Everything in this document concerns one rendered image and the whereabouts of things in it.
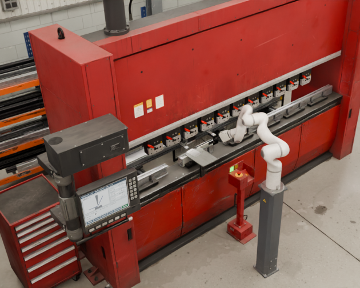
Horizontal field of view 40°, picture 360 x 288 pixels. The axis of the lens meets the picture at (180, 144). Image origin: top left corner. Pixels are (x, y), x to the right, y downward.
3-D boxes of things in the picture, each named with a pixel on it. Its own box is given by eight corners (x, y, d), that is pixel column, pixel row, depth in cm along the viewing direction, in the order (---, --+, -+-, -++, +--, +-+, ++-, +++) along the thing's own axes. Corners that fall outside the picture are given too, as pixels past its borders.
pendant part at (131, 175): (86, 235, 341) (78, 195, 321) (78, 226, 349) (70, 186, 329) (141, 210, 361) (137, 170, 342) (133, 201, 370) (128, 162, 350)
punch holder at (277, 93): (275, 98, 510) (276, 83, 501) (269, 95, 515) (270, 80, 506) (285, 93, 517) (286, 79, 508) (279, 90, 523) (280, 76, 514)
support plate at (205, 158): (203, 167, 445) (203, 166, 444) (184, 155, 462) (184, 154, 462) (218, 159, 454) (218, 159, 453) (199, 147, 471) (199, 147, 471)
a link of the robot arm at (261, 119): (272, 162, 395) (290, 158, 399) (274, 152, 387) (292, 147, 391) (246, 122, 428) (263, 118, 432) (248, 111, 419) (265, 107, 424)
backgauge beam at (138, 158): (112, 180, 452) (111, 171, 446) (104, 173, 461) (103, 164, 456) (282, 99, 567) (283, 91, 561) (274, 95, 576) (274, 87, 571)
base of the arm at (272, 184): (288, 188, 414) (290, 170, 403) (271, 196, 405) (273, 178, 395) (274, 176, 427) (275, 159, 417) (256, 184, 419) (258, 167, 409)
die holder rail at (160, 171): (123, 196, 432) (122, 188, 427) (119, 193, 436) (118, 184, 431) (168, 174, 457) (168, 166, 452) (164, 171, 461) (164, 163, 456)
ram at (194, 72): (112, 156, 403) (100, 66, 359) (107, 151, 409) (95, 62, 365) (340, 55, 553) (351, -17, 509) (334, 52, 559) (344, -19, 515)
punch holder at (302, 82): (301, 86, 530) (302, 72, 520) (295, 83, 535) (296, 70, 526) (310, 82, 537) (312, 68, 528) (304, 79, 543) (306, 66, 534)
